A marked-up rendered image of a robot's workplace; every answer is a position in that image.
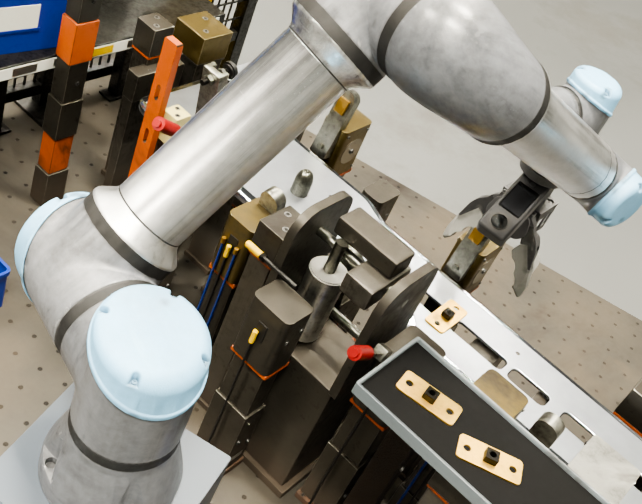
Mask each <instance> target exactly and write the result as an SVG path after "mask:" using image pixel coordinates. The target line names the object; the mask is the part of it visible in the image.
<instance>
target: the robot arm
mask: <svg viewBox="0 0 642 504"><path fill-rule="evenodd" d="M385 76H387V77H388V78H389V79H390V80H391V81H392V82H393V83H394V84H395V85H396V86H397V87H398V88H399V89H400V90H402V91H403V92H404V93H405V94H406V95H408V96H409V97H410V98H412V99H413V100H415V101H416V102H417V103H419V104H420V105H422V106H423V107H425V108H426V109H428V110H429V111H431V112H433V113H434V114H436V115H437V116H439V117H441V118H442V119H444V120H446V121H447V122H449V123H450V124H452V125H454V126H455V127H457V128H458V129H460V130H462V131H463V132H465V133H466V134H468V135H470V136H471V137H472V138H474V139H475V140H477V141H479V142H481V143H484V144H487V145H491V146H502V147H504V148H505V149H507V150H508V151H509V152H511V153H512V154H513V155H515V156H516V157H517V158H519V159H520V163H519V164H520V168H521V170H522V171H523V173H522V174H521V176H520V177H519V178H517V179H515V180H514V181H512V182H510V183H508V184H507V185H505V186H504V187H503V188H502V189H503V190H502V191H501V192H496V193H493V194H492V195H483V196H480V197H478V198H476V199H475V200H473V201H471V202H470V203H469V204H468V205H467V206H466V207H465V208H464V209H463V210H462V211H461V212H460V213H459V214H458V215H457V216H456V217H455V218H454V219H453V220H452V221H451V222H450V223H449V224H448V226H447V227H446V229H445V231H444V233H443V237H444V238H446V237H451V236H453V235H454V234H456V232H461V231H463V230H464V229H466V228H467V227H476V229H477V230H478V231H479V232H480V233H482V234H483V235H484V236H486V237H487V238H488V239H490V240H491V241H492V242H494V243H495V244H496V245H498V246H503V245H504V244H505V242H506V241H507V240H508V239H510V238H512V239H521V241H520V244H519V245H518V246H516V247H515V248H513V249H512V251H511V253H512V259H513V260H514V263H515V270H514V272H513V275H514V279H515V282H514V285H513V286H512V288H513V290H514V293H515V295H516V297H519V296H521V294H522V293H523V292H524V291H525V289H526V288H527V286H528V283H529V280H530V278H531V275H532V273H533V272H534V270H535V269H536V268H537V266H538V265H539V261H540V256H539V253H538V251H539V248H540V236H539V234H538V232H537V231H538V230H540V229H541V228H543V226H544V225H545V223H546V222H547V220H548V219H549V217H550V216H551V214H552V212H553V211H554V209H555V208H556V206H557V205H558V202H557V201H556V200H554V199H553V198H552V197H551V194H552V192H553V191H554V189H558V188H560V189H561V190H562V191H564V192H565V193H566V194H568V195H569V196H570V197H572V198H573V199H574V200H576V201H577V202H578V203H579V204H580V205H581V206H582V207H583V208H584V209H585V210H586V211H587V212H588V213H587V214H588V215H589V216H592V217H593V218H594V219H596V220H597V221H598V222H599V223H600V224H601V225H603V226H605V227H613V226H616V225H618V224H620V223H622V222H624V221H625V220H627V219H628V218H630V217H631V216H632V215H633V214H634V213H635V212H636V211H637V210H638V209H639V208H640V207H641V205H642V178H641V177H640V175H639V174H638V173H637V172H636V169H635V168H633V169H632V168H631V167H630V166H629V165H628V164H627V163H626V162H625V161H624V160H623V159H622V158H621V157H620V156H619V155H618V154H617V153H616V152H615V151H614V150H613V149H612V148H611V147H610V146H609V145H608V144H607V143H606V142H605V141H604V140H603V139H602V138H601V137H599V136H598V134H599V133H600V131H601V130H602V128H603V127H604V125H605V124H606V122H607V120H608V119H609V117H612V115H613V114H612V113H613V111H614V109H615V107H616V106H617V104H618V102H619V101H620V99H621V97H622V90H621V87H620V85H619V84H618V83H617V81H616V80H615V79H613V78H612V77H611V76H610V75H608V74H607V73H605V72H604V71H602V70H600V69H597V68H595V67H592V66H585V65H583V66H579V67H577V68H576V69H574V71H573V72H572V74H571V75H570V77H567V79H566V80H567V81H566V83H565V85H558V86H554V87H551V83H550V79H549V76H548V74H547V72H546V70H545V68H544V67H543V66H542V64H541V63H540V62H539V61H538V60H537V59H536V58H535V57H534V56H533V54H532V53H531V52H530V50H529V49H528V48H527V47H526V45H525V44H524V43H523V41H522V40H521V39H520V37H519V36H518V34H517V33H516V32H515V30H514V29H513V28H512V26H511V25H510V23H509V22H508V21H507V19H506V18H505V17H504V15H503V14H502V13H501V12H500V10H499V9H498V8H497V6H496V5H495V4H494V3H493V1H492V0H293V1H292V20H291V23H290V25H289V26H288V27H287V28H286V29H285V30H284V31H283V32H282V33H281V34H280V35H279V36H278V37H277V38H276V39H275V40H273V41H272V42H271V43H270V44H269V45H268V46H267V47H266V48H265V49H264V50H263V51H262V52H261V53H260V54H259V55H258V56H257V57H255V58H254V59H253V60H252V61H251V62H250V63H249V64H248V65H247V66H246V67H245V68H244V69H243V70H242V71H241V72H240V73H239V74H237V75H236V76H235V77H234V78H233V79H232V80H231V81H230V82H229V83H228V84H227V85H226V86H225V87H224V88H223V89H222V90H221V91H220V92H218V93H217V94H216V95H215V96H214V97H213V98H212V99H211V100H210V101H209V102H208V103H207V104H206V105H205V106H204V107H203V108H202V109H200V110H199V111H198V112H197V113H196V114H195V115H194V116H193V117H192V118H191V119H190V120H189V121H188V122H187V123H186V124H185V125H184V126H182V127H181V128H180V129H179V130H178V131H177V132H176V133H175V134H174V135H173V136H172V137H171V138H170V139H169V140H168V141H167V142H166V143H164V144H163V145H162V146H161V147H160V148H159V149H158V150H157V151H156V152H155V153H154V154H153V155H152V156H151V157H150V158H149V159H148V160H146V161H145V162H144V163H143V164H142V165H141V166H140V167H139V168H138V169H137V170H136V171H135V172H134V173H133V174H132V175H131V176H130V177H128V178H127V179H126V180H125V181H124V182H123V183H122V184H121V185H120V186H98V187H96V188H95V189H94V190H93V191H92V192H91V193H87V192H71V193H67V194H65V195H64V198H63V199H61V200H60V199H59V198H57V197H56V198H54V199H52V200H50V201H48V202H47V203H45V204H44V205H42V206H41V207H40V208H38V209H37V210H36V211H35V212H34V213H33V214H32V215H31V216H30V217H29V219H28V220H27V221H26V223H25V224H24V225H23V227H22V229H21V231H20V233H19V235H18V238H17V241H16V244H15V252H14V253H15V264H16V268H17V270H18V272H19V275H20V277H21V282H22V286H23V289H24V291H25V293H26V295H27V296H28V298H29V299H30V300H31V301H32V302H33V304H34V306H35V308H36V309H37V311H38V313H39V315H40V317H41V319H42V321H43V323H44V325H45V327H46V329H47V331H48V333H49V335H50V336H51V338H52V340H53V342H54V344H55V346H56V348H57V349H58V351H59V353H60V355H61V357H62V359H63V361H64V363H65V365H66V367H67V369H68V371H69V373H70V374H71V376H72V378H73V381H74V385H75V391H74V395H73V398H72V402H71V406H70V408H69V409H68V410H67V411H66V412H65V413H64V414H63V415H62V416H61V417H60V418H59V419H58V420H57V421H56V422H55V423H54V424H53V426H52V427H51V428H50V430H49V432H48V433H47V435H46V437H45V439H44V442H43V445H42V449H41V453H40V457H39V462H38V476H39V482H40V485H41V488H42V490H43V493H44V495H45V497H46V498H47V500H48V501H49V503H50V504H172V502H173V500H174V498H175V496H176V494H177V491H178V489H179V486H180V484H181V480H182V475H183V455H182V448H181V438H182V435H183V433H184V430H185V428H186V425H187V423H188V420H189V418H190V415H191V413H192V410H193V408H194V406H195V403H196V401H197V400H198V398H199V397H200V395H201V393H202V391H203V389H204V387H205V384H206V381H207V377H208V372H209V365H210V361H211V355H212V344H211V337H210V333H209V330H208V328H207V325H206V323H205V321H204V319H203V318H202V316H201V315H200V313H199V312H198V311H197V310H196V308H195V307H194V306H193V305H192V304H191V303H190V302H188V301H187V300H186V299H185V298H183V297H182V296H178V297H177V298H176V297H174V296H171V295H170V294H171V291H170V290H169V289H166V288H163V287H160V286H158V284H159V283H160V282H162V281H163V280H164V279H165V278H166V277H167V276H168V275H169V274H170V273H171V272H172V271H174V270H175V268H176V267H177V249H178V246H179V245H180V244H181V243H182V242H183V241H184V240H186V239H187V238H188V237H189V236H190V235H191V234H192V233H193V232H194V231H195V230H196V229H197V228H199V227H200V226H201V225H202V224H203V223H204V222H205V221H206V220H207V219H208V218H209V217H211V216H212V215H213V214H214V213H215V212H216V211H217V210H218V209H219V208H220V207H221V206H222V205H224V204H225V203H226V202H227V201H228V200H229V199H230V198H231V197H232V196H233V195H234V194H235V193H237V192H238V191H239V190H240V189H241V188H242V187H243V186H244V185H245V184H246V183H247V182H248V181H250V180H251V179H252V178H253V177H254V176H255V175H256V174H257V173H258V172H259V171H260V170H262V169H263V168H264V167H265V166H266V165H267V164H268V163H269V162H270V161H271V160H272V159H273V158H275V157H276V156H277V155H278V154H279V153H280V152H281V151H282V150H283V149H284V148H285V147H286V146H288V145H289V144H290V143H291V142H292V141H293V140H294V139H295V138H296V137H297V136H298V135H299V134H301V133H302V132H303V131H304V130H305V129H306V128H307V127H308V126H309V125H310V124H311V123H313V122H314V121H315V120H316V119H317V118H318V117H319V116H320V115H321V114H322V113H323V112H324V111H326V110H327V109H328V108H329V107H330V106H331V105H332V104H333V103H334V102H335V101H336V100H337V99H339V98H340V97H341V96H342V95H343V94H344V93H345V92H346V91H347V90H350V89H353V88H355V89H372V88H373V87H374V86H375V85H376V84H378V83H379V82H380V81H381V80H382V79H383V78H384V77H385ZM550 201H551V202H552V205H550ZM547 215H548V216H547ZM542 218H543V219H542ZM545 218H546V219H545ZM541 219H542V220H541ZM539 220H541V222H540V223H539V225H538V226H537V223H538V222H539ZM543 221H544V222H543Z"/></svg>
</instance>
